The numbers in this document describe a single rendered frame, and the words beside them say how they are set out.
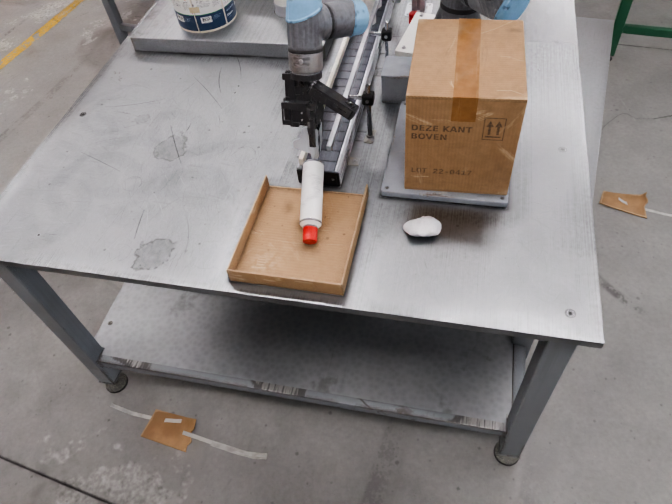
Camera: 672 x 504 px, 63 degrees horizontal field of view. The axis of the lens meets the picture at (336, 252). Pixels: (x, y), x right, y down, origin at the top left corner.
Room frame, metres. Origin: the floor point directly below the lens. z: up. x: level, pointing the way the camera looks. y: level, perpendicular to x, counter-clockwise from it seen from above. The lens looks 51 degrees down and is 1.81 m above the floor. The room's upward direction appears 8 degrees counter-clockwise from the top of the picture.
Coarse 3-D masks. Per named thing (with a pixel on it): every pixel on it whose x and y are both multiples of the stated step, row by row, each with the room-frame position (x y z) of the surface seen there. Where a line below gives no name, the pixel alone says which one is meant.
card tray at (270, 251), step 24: (264, 192) 1.00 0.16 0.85; (288, 192) 1.00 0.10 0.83; (336, 192) 0.98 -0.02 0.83; (264, 216) 0.93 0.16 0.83; (288, 216) 0.92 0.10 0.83; (336, 216) 0.90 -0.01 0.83; (360, 216) 0.86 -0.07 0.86; (240, 240) 0.83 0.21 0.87; (264, 240) 0.85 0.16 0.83; (288, 240) 0.84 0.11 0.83; (336, 240) 0.82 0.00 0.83; (240, 264) 0.79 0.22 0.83; (264, 264) 0.78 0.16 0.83; (288, 264) 0.77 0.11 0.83; (312, 264) 0.76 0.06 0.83; (336, 264) 0.75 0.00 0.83; (312, 288) 0.69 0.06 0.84; (336, 288) 0.67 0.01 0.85
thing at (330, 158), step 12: (384, 0) 1.79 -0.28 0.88; (360, 36) 1.59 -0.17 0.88; (372, 36) 1.58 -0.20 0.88; (348, 48) 1.53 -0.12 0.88; (372, 48) 1.55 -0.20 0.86; (348, 60) 1.47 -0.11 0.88; (348, 72) 1.41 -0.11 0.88; (360, 72) 1.40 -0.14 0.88; (336, 84) 1.36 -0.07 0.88; (360, 84) 1.34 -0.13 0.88; (324, 108) 1.26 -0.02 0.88; (324, 120) 1.20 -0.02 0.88; (348, 120) 1.19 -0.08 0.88; (324, 132) 1.15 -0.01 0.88; (324, 144) 1.11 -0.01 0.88; (336, 144) 1.10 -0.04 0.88; (324, 156) 1.06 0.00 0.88; (336, 156) 1.06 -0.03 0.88; (324, 168) 1.02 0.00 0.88
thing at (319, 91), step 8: (312, 88) 1.05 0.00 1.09; (320, 88) 1.05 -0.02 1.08; (328, 88) 1.07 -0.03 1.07; (312, 96) 1.05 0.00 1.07; (320, 96) 1.04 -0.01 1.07; (328, 96) 1.03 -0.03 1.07; (336, 96) 1.05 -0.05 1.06; (328, 104) 1.03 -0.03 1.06; (336, 104) 1.02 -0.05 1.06; (344, 104) 1.02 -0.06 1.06; (352, 104) 1.03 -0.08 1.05; (344, 112) 1.01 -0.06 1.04; (352, 112) 1.01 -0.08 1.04
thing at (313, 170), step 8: (312, 160) 1.00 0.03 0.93; (304, 168) 0.99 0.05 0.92; (312, 168) 0.98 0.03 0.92; (320, 168) 0.98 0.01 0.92; (304, 176) 0.97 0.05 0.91; (312, 176) 0.96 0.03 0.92; (320, 176) 0.96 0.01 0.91; (304, 184) 0.94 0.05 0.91; (312, 184) 0.94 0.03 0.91; (320, 184) 0.94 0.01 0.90; (304, 192) 0.92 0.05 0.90; (312, 192) 0.92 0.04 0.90; (320, 192) 0.92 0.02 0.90; (304, 200) 0.90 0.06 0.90; (312, 200) 0.90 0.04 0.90; (320, 200) 0.90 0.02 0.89; (304, 208) 0.88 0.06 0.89; (312, 208) 0.88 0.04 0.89; (320, 208) 0.88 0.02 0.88; (304, 216) 0.86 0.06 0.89; (312, 216) 0.86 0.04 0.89; (320, 216) 0.86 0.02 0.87; (304, 224) 0.85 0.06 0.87; (312, 224) 0.84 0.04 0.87; (320, 224) 0.85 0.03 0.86; (304, 232) 0.83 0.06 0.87; (312, 232) 0.83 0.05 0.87; (304, 240) 0.81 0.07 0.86; (312, 240) 0.81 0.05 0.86
